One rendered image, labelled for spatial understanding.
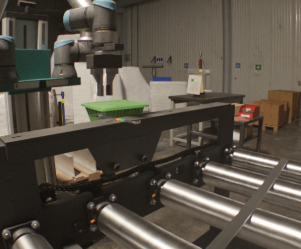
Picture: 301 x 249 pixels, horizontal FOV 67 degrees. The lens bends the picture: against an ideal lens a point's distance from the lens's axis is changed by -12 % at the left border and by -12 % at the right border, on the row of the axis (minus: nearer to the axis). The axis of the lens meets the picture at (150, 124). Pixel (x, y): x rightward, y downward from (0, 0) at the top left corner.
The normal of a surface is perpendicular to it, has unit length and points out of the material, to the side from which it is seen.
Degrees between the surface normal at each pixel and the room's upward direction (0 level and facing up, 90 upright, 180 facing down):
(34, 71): 90
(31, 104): 90
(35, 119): 90
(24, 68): 90
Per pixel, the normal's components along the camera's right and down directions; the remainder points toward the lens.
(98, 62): 0.70, 0.14
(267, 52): -0.72, 0.14
